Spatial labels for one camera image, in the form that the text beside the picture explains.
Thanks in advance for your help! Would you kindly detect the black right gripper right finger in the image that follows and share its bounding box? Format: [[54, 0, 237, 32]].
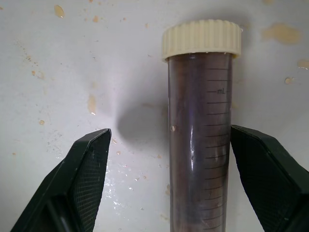
[[230, 124, 309, 232]]

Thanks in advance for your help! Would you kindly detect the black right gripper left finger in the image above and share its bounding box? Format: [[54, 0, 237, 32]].
[[10, 128, 112, 232]]

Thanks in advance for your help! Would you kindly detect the dark test tube cream cap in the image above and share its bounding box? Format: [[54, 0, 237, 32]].
[[161, 19, 242, 232]]

